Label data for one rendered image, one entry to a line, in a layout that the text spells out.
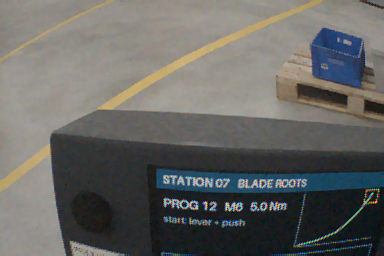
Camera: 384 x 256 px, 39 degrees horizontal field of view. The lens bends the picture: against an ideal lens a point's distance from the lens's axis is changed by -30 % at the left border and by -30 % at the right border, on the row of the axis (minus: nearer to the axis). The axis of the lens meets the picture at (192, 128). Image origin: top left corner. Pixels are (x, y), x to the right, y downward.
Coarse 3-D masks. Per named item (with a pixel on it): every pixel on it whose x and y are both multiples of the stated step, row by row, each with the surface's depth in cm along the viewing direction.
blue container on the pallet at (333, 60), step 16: (320, 32) 405; (336, 32) 413; (320, 48) 366; (336, 48) 419; (352, 48) 411; (320, 64) 371; (336, 64) 365; (352, 64) 359; (336, 80) 370; (352, 80) 364
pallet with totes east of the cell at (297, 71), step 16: (304, 48) 432; (288, 64) 396; (304, 64) 400; (368, 64) 414; (288, 80) 374; (304, 80) 371; (320, 80) 372; (368, 80) 380; (288, 96) 379; (304, 96) 381; (352, 96) 357; (368, 96) 351; (352, 112) 361; (368, 112) 360
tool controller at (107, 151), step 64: (64, 128) 42; (128, 128) 43; (192, 128) 44; (256, 128) 44; (320, 128) 45; (64, 192) 42; (128, 192) 41; (192, 192) 40; (256, 192) 39; (320, 192) 38
